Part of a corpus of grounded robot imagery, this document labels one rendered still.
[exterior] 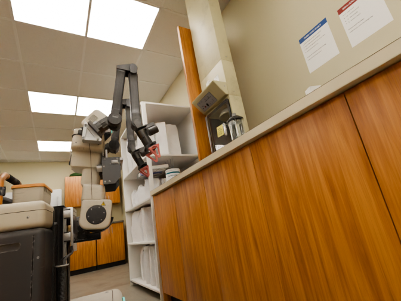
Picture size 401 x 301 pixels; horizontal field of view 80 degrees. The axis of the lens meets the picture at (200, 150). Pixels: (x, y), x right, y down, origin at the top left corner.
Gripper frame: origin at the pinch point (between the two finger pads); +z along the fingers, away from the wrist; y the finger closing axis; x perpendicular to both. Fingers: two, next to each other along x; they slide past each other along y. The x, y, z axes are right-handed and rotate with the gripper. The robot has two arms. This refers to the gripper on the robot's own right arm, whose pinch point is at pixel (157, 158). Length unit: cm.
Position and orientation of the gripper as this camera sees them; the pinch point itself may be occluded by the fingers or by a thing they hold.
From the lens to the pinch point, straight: 145.4
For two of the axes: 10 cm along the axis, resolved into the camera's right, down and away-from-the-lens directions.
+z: 5.5, 8.3, -1.0
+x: -7.7, 4.6, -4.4
